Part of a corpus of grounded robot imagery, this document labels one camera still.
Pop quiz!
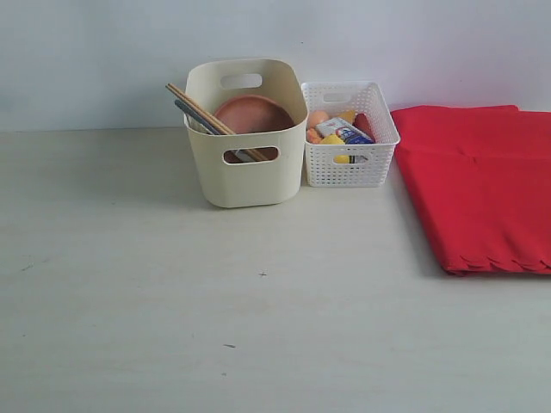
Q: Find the silver table knife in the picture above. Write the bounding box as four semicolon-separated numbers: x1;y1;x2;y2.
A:
174;99;256;163

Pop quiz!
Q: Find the orange fried chicken piece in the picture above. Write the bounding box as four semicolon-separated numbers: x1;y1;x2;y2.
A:
306;127;324;145

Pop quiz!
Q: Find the yellow lemon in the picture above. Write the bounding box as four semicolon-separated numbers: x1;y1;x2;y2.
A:
319;134;344;145

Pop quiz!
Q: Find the brown wooden plate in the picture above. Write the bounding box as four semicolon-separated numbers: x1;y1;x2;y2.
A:
214;95;295;134

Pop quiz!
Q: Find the brown egg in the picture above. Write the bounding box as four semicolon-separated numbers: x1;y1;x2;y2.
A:
307;110;331;129

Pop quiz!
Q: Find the small blue milk carton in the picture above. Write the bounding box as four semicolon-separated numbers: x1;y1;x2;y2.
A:
315;117;375;145

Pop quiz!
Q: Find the yellow cheese wedge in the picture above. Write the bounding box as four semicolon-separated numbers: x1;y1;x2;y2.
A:
338;110;356;125

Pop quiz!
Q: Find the orange carrot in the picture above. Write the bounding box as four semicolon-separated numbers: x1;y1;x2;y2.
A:
353;113;375;142

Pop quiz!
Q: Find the red paper table mat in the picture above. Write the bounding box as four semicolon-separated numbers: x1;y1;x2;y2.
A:
392;105;550;274

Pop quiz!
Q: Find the cream plastic bin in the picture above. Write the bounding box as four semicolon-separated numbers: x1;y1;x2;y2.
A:
183;59;308;208

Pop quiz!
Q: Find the white perforated plastic basket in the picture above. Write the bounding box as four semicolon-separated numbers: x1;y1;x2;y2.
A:
301;81;400;188

